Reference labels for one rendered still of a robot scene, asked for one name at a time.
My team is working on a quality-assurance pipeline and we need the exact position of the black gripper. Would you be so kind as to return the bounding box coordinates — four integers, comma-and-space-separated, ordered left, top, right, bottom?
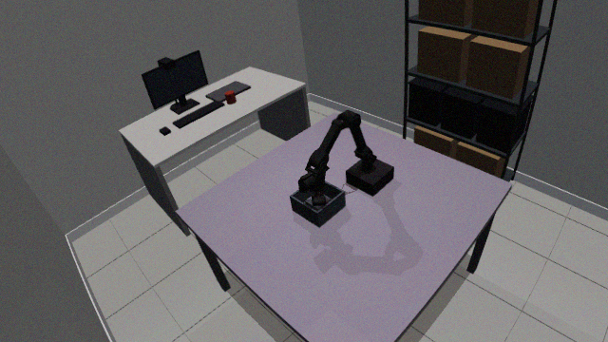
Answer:
312, 181, 326, 206

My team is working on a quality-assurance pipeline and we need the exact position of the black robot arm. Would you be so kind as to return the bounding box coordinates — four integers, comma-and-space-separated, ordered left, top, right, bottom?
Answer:
298, 110, 377, 193

